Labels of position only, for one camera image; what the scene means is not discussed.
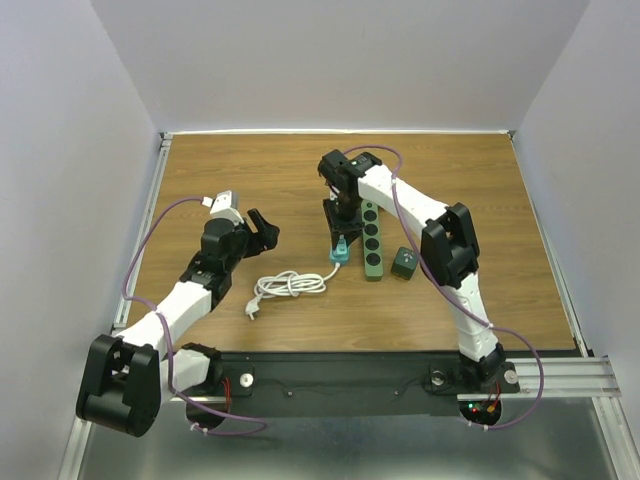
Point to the blue usb socket strip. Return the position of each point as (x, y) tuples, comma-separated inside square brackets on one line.
[(339, 257)]

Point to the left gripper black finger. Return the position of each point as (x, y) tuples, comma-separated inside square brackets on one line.
[(253, 230), (265, 236)]

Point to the dark green cube adapter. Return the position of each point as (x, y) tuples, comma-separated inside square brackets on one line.
[(404, 263)]

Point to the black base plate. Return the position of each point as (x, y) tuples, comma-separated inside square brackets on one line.
[(326, 384)]

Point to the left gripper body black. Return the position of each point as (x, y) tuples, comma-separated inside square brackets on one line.
[(244, 247)]

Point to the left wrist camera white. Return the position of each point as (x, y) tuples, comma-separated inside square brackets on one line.
[(225, 206)]

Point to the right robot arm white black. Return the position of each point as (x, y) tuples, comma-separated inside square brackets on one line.
[(448, 251)]

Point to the small teal cube adapter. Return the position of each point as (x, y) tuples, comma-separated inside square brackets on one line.
[(341, 245)]

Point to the green power strip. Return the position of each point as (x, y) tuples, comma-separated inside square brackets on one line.
[(372, 250)]

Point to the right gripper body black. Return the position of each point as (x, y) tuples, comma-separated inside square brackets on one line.
[(350, 212)]

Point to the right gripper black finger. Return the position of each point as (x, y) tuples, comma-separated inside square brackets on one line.
[(333, 221), (352, 236)]

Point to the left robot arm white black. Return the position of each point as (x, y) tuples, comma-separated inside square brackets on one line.
[(128, 376)]

